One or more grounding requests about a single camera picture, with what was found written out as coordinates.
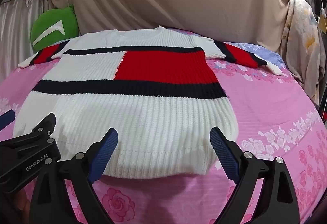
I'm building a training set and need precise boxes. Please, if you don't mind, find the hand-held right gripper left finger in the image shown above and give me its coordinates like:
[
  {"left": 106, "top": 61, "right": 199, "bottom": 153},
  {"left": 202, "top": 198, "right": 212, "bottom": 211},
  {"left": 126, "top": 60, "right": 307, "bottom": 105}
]
[{"left": 29, "top": 127, "right": 119, "bottom": 224}]

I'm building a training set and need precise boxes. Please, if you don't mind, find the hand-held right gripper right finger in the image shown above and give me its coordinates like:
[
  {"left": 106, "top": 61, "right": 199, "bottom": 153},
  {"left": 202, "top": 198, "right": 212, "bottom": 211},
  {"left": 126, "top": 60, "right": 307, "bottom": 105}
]
[{"left": 209, "top": 126, "right": 300, "bottom": 224}]

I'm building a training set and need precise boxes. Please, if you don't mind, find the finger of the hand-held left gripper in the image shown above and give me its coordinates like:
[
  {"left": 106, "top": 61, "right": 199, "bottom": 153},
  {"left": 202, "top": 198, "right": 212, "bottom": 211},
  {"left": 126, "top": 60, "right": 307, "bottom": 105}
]
[
  {"left": 0, "top": 109, "right": 16, "bottom": 129},
  {"left": 14, "top": 112, "right": 57, "bottom": 143}
]

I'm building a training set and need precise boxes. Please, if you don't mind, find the white red black knit sweater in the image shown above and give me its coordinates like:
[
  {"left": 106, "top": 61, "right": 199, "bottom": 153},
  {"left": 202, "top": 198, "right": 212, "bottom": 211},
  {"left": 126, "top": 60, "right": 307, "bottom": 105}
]
[{"left": 13, "top": 25, "right": 284, "bottom": 180}]

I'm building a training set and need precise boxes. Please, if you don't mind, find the pink floral bed sheet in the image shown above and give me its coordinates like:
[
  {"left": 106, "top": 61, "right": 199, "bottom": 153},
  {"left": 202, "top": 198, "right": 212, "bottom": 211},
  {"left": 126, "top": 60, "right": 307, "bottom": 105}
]
[{"left": 0, "top": 27, "right": 327, "bottom": 224}]

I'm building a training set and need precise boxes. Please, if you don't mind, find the green cushion with white mark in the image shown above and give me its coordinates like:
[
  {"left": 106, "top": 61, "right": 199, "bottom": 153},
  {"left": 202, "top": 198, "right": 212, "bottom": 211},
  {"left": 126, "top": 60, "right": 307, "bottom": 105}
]
[{"left": 30, "top": 4, "right": 79, "bottom": 51}]

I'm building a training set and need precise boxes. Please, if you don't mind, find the silver grey curtain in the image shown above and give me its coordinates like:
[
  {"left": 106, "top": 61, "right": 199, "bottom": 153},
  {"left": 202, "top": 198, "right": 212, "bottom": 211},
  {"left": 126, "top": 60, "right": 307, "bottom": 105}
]
[{"left": 0, "top": 0, "right": 56, "bottom": 84}]

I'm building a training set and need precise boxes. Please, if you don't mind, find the cream floral hanging cloth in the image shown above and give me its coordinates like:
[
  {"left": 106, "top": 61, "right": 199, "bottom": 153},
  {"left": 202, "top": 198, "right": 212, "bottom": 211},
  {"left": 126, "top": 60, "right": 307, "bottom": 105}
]
[{"left": 280, "top": 0, "right": 320, "bottom": 106}]

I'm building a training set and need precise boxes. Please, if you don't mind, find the white cable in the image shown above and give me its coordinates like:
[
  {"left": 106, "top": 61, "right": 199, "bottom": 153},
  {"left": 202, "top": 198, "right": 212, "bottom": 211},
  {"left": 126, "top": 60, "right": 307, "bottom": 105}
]
[{"left": 313, "top": 0, "right": 327, "bottom": 35}]

